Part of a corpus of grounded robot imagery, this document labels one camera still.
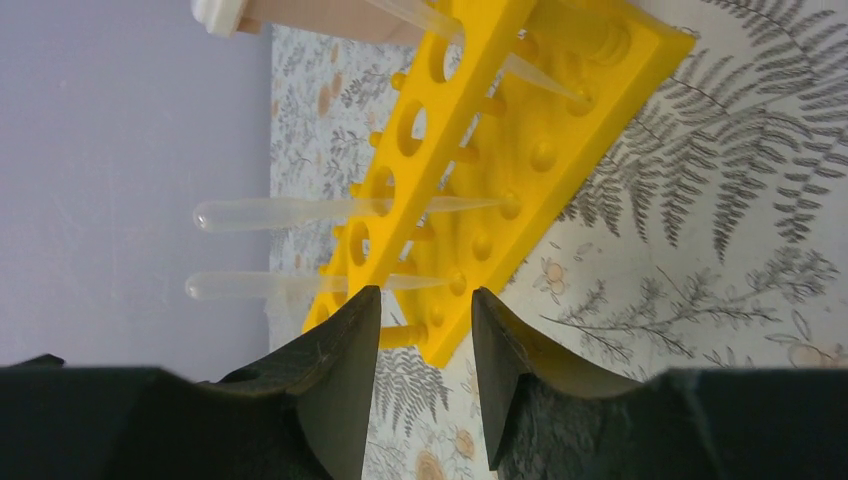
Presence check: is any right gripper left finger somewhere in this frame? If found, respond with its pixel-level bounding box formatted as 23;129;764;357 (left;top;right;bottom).
1;286;381;479

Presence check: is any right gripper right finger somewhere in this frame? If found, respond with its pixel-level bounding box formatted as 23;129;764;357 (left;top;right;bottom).
471;288;847;479

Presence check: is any yellow test tube rack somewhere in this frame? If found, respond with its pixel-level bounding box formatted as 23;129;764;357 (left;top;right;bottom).
303;1;695;367

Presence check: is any pink plastic bin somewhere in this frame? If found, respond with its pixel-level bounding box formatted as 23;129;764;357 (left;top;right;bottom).
236;0;424;47

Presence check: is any white plastic bin lid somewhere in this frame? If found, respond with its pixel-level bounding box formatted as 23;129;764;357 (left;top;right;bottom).
190;0;249;38

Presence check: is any floral table mat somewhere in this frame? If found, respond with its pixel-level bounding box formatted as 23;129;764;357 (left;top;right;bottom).
271;1;847;479

